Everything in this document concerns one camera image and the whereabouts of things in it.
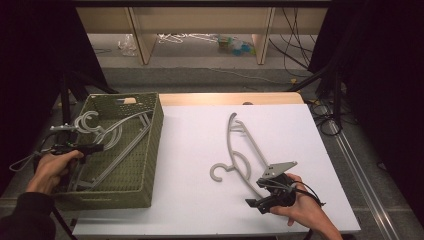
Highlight coiled black floor cables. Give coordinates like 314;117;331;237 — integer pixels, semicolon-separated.
308;99;345;137

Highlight colourful plastic toys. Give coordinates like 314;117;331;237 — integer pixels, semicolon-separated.
217;34;257;57

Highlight black metal stand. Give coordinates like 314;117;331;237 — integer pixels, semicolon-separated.
284;63;345;128
59;70;120;134

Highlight person's left hand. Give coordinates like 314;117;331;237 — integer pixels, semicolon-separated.
25;149;85;196

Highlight green woven basket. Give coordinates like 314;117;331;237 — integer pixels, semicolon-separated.
52;92;165;212

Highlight hand-held gripper cable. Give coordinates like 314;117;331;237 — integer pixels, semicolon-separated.
289;180;326;208
8;132;55;173

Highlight clear plastic bag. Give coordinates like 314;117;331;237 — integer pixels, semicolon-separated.
117;33;138;57

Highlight black hanging cables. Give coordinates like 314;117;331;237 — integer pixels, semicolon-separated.
268;7;318;71

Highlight white hangers on floor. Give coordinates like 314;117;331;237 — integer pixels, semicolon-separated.
157;32;219;45

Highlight left hand-held gripper cable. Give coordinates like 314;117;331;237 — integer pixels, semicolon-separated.
8;132;55;173

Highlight right hand-held gripper cable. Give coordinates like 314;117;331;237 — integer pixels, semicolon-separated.
289;180;326;208

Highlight person's right hand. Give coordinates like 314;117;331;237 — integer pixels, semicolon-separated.
269;173;330;231

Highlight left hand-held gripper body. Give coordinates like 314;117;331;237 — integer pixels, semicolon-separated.
49;123;88;158

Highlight black curtain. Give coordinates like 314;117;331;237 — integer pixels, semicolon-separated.
308;0;424;229
0;0;109;196

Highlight beige wooden shelf unit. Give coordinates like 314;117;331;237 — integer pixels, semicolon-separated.
75;7;329;66

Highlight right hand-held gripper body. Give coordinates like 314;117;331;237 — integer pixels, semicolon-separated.
256;161;299;208

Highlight white table mat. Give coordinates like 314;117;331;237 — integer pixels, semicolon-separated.
72;103;362;237

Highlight thin white floor cable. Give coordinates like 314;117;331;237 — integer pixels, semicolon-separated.
159;64;294;85

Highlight grey plastic clothes hanger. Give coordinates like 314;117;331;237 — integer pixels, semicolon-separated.
209;112;272;200
68;110;155;193

